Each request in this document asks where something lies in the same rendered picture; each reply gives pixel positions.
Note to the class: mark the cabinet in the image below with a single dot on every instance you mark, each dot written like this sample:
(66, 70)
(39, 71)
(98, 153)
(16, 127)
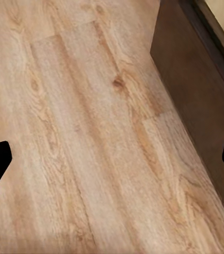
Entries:
(188, 50)

